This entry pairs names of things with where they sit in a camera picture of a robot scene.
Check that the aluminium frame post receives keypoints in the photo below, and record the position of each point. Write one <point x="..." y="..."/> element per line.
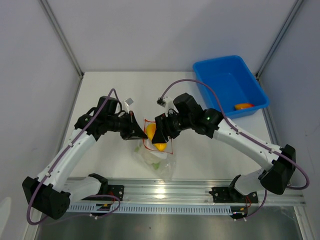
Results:
<point x="53" y="21"/>
<point x="290" y="18"/>

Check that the white slotted cable duct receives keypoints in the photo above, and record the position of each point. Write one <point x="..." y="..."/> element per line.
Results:
<point x="164" y="209"/>

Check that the blue plastic bin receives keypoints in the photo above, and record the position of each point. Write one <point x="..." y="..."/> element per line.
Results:
<point x="232" y="81"/>

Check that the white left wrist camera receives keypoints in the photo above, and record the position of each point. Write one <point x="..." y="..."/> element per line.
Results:
<point x="126" y="104"/>

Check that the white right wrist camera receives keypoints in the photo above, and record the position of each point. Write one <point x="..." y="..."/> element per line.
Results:
<point x="166" y="102"/>

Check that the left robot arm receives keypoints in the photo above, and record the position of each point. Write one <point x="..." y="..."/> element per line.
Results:
<point x="48" y="191"/>

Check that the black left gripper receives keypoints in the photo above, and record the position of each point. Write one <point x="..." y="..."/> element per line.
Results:
<point x="133" y="130"/>

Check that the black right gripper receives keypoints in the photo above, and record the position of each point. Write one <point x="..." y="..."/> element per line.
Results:
<point x="163" y="128"/>

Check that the right aluminium frame post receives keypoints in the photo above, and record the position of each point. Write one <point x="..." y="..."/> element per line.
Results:
<point x="290" y="18"/>

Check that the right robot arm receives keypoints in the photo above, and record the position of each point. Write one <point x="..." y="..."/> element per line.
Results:
<point x="276" y="163"/>

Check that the yellow orange mango toy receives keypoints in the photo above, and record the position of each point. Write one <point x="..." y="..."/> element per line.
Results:
<point x="155" y="138"/>

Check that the orange red mango toy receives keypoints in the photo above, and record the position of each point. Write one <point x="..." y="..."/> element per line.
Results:
<point x="243" y="106"/>

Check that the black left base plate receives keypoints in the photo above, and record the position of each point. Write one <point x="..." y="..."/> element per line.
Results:
<point x="116" y="190"/>

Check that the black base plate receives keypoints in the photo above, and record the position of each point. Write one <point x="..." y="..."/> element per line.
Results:
<point x="116" y="190"/>
<point x="223" y="194"/>

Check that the left aluminium frame post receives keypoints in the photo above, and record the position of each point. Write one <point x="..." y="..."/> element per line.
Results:
<point x="53" y="21"/>

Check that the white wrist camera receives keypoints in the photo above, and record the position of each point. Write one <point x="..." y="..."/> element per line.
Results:
<point x="166" y="102"/>
<point x="126" y="104"/>

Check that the white green cauliflower toy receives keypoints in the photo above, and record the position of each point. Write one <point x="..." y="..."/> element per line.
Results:
<point x="153" y="159"/>

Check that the aluminium mounting rail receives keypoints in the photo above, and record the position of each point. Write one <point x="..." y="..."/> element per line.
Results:
<point x="189" y="192"/>

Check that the clear zip top bag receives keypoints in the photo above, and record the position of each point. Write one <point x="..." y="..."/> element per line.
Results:
<point x="168" y="166"/>

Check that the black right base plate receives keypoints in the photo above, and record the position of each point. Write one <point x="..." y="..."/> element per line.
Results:
<point x="223" y="194"/>

